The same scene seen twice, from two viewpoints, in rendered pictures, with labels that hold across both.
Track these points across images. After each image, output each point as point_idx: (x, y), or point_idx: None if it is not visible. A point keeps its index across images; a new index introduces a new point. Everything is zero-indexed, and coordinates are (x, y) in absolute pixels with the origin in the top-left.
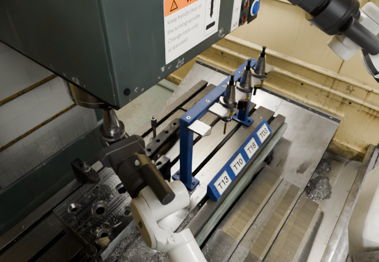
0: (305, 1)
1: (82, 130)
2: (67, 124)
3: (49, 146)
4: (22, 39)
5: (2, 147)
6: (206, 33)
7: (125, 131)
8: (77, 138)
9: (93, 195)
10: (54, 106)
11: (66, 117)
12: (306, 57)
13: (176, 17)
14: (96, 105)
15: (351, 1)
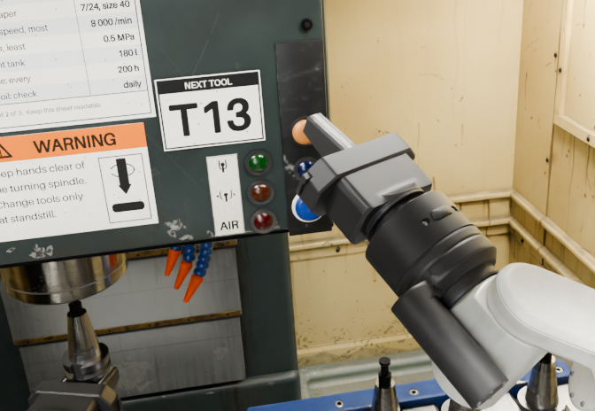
0: (335, 213)
1: (207, 376)
2: (177, 350)
3: (132, 376)
4: None
5: (50, 337)
6: (118, 219)
7: None
8: (199, 389)
9: None
10: (156, 306)
11: (179, 336)
12: None
13: (12, 172)
14: (11, 291)
15: (436, 244)
